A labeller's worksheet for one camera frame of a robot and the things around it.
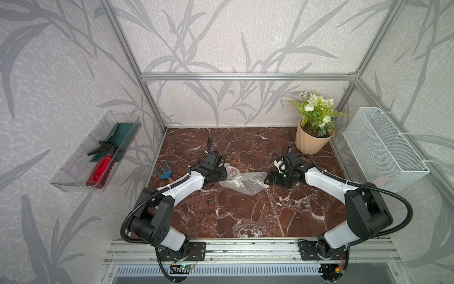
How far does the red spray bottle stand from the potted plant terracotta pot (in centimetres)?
88

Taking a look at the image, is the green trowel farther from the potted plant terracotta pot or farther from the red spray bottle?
the potted plant terracotta pot

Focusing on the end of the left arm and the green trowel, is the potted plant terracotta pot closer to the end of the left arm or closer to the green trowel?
the end of the left arm

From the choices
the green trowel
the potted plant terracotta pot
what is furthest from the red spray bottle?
the potted plant terracotta pot

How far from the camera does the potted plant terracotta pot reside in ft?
2.92

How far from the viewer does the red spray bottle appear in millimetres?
560

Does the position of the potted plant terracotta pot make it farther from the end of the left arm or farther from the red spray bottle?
the red spray bottle
